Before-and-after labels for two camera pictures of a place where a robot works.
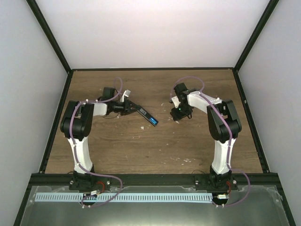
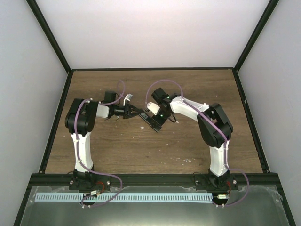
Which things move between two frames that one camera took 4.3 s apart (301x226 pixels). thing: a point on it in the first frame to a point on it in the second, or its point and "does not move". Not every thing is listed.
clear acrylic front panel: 238,212 does not move
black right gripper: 177,116 to 161,122
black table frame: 43,178 does not move
